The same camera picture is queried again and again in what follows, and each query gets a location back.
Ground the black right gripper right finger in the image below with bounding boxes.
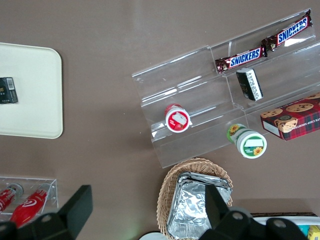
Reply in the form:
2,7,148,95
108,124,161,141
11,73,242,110
198,184,266,240

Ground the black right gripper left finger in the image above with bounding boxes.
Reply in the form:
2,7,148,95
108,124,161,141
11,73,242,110
9,184,94,240

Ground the aluminium foil tray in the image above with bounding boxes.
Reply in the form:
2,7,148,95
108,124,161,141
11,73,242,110
166,179,232,240
177,171,234,192

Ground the light oval wicker basket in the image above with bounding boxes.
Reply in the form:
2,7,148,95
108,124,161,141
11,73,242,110
156,157,234,240

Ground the white rectangular snack tray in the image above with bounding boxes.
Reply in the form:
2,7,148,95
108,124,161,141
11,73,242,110
251,216,320,240

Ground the cream plastic serving tray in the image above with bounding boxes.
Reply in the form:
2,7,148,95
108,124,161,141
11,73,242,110
0,42,63,139

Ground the clear acrylic bottle rack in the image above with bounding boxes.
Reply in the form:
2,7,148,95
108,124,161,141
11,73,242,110
0,176,60,223

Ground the red cola bottle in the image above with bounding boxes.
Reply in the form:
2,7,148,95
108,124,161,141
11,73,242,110
9,183,52,227
0,183,25,213

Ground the green sunflower yogurt cup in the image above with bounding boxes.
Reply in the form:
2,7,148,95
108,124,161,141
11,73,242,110
226,123,268,160

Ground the red strawberry yogurt cup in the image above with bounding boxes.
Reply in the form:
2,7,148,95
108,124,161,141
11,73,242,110
164,103,193,133

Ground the yellow snack packet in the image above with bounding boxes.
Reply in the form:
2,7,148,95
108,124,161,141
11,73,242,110
307,224,320,240

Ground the red tartan cookie box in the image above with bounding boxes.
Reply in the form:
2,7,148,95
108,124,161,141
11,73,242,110
259,91,320,141

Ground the black and white small box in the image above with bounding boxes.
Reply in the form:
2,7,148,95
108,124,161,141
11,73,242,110
236,67,264,102

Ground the clear acrylic tiered stand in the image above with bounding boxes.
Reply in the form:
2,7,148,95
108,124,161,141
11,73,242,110
131,7,320,169

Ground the small black carton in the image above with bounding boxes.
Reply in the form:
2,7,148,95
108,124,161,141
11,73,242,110
0,76,19,105

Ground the Snickers chocolate bar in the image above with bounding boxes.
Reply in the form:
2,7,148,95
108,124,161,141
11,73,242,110
215,46,268,75
261,8,313,52

